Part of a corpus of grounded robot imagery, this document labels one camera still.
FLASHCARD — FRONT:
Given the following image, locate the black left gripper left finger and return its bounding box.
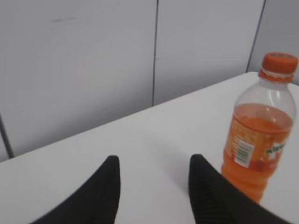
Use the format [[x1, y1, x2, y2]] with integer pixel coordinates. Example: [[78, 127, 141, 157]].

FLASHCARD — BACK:
[[33, 155, 121, 224]]

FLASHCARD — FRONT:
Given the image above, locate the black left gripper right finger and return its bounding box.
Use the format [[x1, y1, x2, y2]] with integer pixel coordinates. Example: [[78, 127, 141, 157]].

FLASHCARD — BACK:
[[189, 154, 287, 224]]

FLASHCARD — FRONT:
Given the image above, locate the orange Mirinda soda bottle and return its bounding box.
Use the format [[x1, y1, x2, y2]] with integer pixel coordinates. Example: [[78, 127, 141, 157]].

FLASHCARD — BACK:
[[221, 70, 297, 203]]

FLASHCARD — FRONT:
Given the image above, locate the orange bottle cap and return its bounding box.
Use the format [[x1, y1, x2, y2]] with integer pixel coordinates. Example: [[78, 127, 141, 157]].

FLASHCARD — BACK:
[[262, 52, 299, 75]]

